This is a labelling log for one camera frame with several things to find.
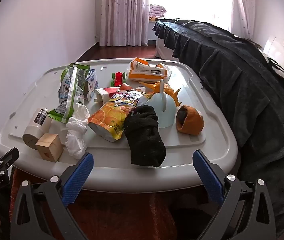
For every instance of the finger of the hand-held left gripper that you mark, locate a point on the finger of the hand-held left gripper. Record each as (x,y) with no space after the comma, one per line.
(8,156)

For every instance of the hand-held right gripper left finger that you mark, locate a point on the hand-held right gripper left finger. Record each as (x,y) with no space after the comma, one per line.
(78,180)

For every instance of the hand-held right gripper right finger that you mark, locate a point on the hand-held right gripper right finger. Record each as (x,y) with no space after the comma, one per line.
(208,177)

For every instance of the white plastic bottle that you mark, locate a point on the white plastic bottle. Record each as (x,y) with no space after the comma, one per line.
(33,130)

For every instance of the white tissue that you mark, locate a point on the white tissue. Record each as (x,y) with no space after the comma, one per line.
(75,140)

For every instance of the wooden block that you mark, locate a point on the wooden block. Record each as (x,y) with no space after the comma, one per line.
(49,146)

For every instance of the orange trash bin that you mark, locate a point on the orange trash bin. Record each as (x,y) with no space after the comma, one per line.
(122,215)

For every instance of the orange black sock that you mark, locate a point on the orange black sock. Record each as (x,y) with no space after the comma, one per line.
(193,122)

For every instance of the orange juice pouch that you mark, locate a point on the orange juice pouch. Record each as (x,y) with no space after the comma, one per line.
(109,120)

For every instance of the light blue plastic cup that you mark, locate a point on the light blue plastic cup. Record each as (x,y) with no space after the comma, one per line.
(166,115)

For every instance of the green snack bag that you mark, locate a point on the green snack bag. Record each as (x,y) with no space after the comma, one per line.
(69,90)

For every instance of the grey plastic storage box lid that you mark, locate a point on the grey plastic storage box lid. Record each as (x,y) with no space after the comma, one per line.
(194,142)

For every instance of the red white small carton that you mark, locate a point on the red white small carton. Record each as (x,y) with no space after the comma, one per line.
(104,92)

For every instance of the orange toy dinosaur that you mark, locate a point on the orange toy dinosaur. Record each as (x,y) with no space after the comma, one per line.
(170,90)

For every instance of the blue white milk carton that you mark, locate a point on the blue white milk carton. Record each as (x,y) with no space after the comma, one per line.
(92,82)

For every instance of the red green toy car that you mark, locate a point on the red green toy car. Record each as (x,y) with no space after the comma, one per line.
(118,78)

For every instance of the orange wet wipes pack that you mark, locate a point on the orange wet wipes pack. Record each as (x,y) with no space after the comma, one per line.
(142,73)

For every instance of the white headboard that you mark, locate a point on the white headboard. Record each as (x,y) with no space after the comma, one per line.
(279,47)

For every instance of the yellow patterned cloth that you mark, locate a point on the yellow patterned cloth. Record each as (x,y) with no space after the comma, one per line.
(153,18)

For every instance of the patterned white curtain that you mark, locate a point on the patterned white curtain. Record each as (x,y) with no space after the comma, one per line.
(244,7)
(124,12)

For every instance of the folded pink quilt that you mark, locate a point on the folded pink quilt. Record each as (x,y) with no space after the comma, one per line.
(157,10)

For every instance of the white bed frame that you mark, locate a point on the white bed frame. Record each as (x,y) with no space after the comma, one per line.
(163,50)

